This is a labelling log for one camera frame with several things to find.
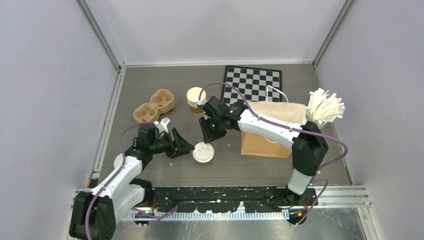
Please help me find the brown pulp cup carrier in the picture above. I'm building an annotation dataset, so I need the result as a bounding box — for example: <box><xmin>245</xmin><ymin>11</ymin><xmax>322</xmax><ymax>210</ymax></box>
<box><xmin>133</xmin><ymin>88</ymin><xmax>176</xmax><ymax>123</ymax></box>

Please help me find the brown paper coffee cup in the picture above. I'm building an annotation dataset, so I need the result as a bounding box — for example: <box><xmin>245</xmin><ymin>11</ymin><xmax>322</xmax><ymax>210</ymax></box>
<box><xmin>193</xmin><ymin>156</ymin><xmax>214</xmax><ymax>165</ymax></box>

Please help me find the stack of white lids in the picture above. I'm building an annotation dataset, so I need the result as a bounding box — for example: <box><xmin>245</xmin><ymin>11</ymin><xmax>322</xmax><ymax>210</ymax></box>
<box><xmin>113</xmin><ymin>154</ymin><xmax>127</xmax><ymax>169</ymax></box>

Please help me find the green cup of paper sticks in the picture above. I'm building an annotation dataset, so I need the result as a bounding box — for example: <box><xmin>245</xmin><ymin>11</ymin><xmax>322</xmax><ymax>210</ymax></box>
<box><xmin>306</xmin><ymin>88</ymin><xmax>346</xmax><ymax>130</ymax></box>

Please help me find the brown paper bag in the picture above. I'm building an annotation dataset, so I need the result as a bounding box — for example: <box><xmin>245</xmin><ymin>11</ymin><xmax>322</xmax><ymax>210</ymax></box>
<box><xmin>241</xmin><ymin>85</ymin><xmax>307</xmax><ymax>159</ymax></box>

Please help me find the stack of paper cups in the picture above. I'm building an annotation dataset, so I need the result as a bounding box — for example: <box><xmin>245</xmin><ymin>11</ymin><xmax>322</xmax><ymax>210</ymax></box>
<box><xmin>186</xmin><ymin>87</ymin><xmax>206</xmax><ymax>115</ymax></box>

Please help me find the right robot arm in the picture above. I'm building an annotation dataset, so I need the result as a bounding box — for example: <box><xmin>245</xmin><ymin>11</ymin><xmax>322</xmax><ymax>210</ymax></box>
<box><xmin>198</xmin><ymin>96</ymin><xmax>329</xmax><ymax>205</ymax></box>

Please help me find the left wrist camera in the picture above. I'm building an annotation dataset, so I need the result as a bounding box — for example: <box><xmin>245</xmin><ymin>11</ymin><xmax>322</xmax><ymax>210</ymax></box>
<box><xmin>154</xmin><ymin>117</ymin><xmax>171</xmax><ymax>134</ymax></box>

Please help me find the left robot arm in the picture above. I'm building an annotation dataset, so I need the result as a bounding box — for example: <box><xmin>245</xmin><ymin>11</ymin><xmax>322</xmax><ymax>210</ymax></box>
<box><xmin>69</xmin><ymin>122</ymin><xmax>195</xmax><ymax>240</ymax></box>

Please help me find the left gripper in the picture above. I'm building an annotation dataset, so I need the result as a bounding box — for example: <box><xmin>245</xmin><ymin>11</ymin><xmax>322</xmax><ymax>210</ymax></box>
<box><xmin>149</xmin><ymin>128</ymin><xmax>194</xmax><ymax>159</ymax></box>

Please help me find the white plastic cup lid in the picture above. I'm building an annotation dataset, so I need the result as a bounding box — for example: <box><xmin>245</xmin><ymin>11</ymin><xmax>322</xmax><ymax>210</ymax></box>
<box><xmin>192</xmin><ymin>142</ymin><xmax>215</xmax><ymax>159</ymax></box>

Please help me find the black white checkerboard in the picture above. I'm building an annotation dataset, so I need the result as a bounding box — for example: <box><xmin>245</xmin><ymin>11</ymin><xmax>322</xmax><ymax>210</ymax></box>
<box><xmin>220</xmin><ymin>65</ymin><xmax>287</xmax><ymax>105</ymax></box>

